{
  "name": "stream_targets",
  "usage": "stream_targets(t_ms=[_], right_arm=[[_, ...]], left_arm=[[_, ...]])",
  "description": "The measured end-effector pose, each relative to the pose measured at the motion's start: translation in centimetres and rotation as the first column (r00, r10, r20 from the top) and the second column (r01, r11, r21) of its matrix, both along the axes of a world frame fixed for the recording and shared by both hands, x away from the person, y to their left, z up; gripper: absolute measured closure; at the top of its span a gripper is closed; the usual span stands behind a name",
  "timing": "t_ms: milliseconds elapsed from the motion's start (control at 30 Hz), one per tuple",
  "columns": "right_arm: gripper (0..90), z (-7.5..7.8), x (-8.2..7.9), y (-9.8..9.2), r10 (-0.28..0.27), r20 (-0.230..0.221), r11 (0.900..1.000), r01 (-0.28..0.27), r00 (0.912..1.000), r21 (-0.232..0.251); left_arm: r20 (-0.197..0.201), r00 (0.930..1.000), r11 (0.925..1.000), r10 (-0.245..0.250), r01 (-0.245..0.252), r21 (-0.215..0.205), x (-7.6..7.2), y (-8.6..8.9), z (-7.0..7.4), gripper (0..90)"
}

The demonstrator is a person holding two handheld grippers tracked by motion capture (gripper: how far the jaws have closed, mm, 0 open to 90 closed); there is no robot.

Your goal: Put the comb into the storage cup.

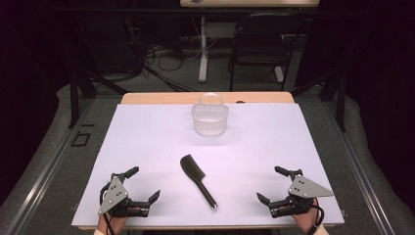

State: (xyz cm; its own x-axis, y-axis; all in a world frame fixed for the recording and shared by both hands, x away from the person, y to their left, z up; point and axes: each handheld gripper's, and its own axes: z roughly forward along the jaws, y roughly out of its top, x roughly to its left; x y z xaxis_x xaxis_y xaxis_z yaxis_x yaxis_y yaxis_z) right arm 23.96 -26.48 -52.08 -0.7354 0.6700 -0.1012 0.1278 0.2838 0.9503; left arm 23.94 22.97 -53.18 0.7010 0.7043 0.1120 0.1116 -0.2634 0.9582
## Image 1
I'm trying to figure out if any bundle of floor cables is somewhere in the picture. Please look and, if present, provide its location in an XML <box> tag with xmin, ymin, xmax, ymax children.
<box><xmin>130</xmin><ymin>19</ymin><xmax>202</xmax><ymax>93</ymax></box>

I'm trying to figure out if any white table mat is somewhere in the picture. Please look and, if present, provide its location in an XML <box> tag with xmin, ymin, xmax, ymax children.
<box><xmin>70</xmin><ymin>103</ymin><xmax>346</xmax><ymax>227</ymax></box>

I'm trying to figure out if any person's left hand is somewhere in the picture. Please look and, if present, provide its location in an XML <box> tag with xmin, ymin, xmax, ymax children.
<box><xmin>97</xmin><ymin>213</ymin><xmax>129</xmax><ymax>235</ymax></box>

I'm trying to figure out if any black folding chair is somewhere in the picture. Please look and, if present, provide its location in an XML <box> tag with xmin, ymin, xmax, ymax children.
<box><xmin>227</xmin><ymin>13</ymin><xmax>307</xmax><ymax>93</ymax></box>

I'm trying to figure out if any person's right hand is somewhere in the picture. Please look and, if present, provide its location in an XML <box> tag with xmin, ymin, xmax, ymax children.
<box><xmin>292</xmin><ymin>198</ymin><xmax>323</xmax><ymax>235</ymax></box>

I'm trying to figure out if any black metal stand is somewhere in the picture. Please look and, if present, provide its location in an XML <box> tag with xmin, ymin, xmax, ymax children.
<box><xmin>67</xmin><ymin>63</ymin><xmax>130</xmax><ymax>129</ymax></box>
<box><xmin>289</xmin><ymin>69</ymin><xmax>347</xmax><ymax>133</ymax></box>

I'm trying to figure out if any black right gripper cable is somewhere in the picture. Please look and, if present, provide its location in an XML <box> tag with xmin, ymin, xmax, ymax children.
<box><xmin>301</xmin><ymin>197</ymin><xmax>326</xmax><ymax>235</ymax></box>

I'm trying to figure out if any clear plastic basket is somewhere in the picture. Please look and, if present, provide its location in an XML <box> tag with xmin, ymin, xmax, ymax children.
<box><xmin>191</xmin><ymin>92</ymin><xmax>230</xmax><ymax>137</ymax></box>

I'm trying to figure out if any grey metal floor rail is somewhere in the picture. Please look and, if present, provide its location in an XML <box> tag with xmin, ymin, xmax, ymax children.
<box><xmin>4</xmin><ymin>97</ymin><xmax>96</xmax><ymax>235</ymax></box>
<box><xmin>321</xmin><ymin>97</ymin><xmax>396</xmax><ymax>235</ymax></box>

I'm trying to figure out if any wooden table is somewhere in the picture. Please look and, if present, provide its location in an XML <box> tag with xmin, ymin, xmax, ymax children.
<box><xmin>75</xmin><ymin>91</ymin><xmax>338</xmax><ymax>231</ymax></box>

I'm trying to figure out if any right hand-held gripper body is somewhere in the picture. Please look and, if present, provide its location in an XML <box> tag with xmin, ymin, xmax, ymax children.
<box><xmin>269</xmin><ymin>169</ymin><xmax>335</xmax><ymax>219</ymax></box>

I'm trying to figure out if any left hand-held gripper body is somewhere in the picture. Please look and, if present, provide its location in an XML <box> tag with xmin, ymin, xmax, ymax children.
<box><xmin>97</xmin><ymin>172</ymin><xmax>151</xmax><ymax>218</ymax></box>

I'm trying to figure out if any white-legged desk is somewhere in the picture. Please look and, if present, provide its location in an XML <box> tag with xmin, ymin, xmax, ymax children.
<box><xmin>179</xmin><ymin>0</ymin><xmax>321</xmax><ymax>84</ymax></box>

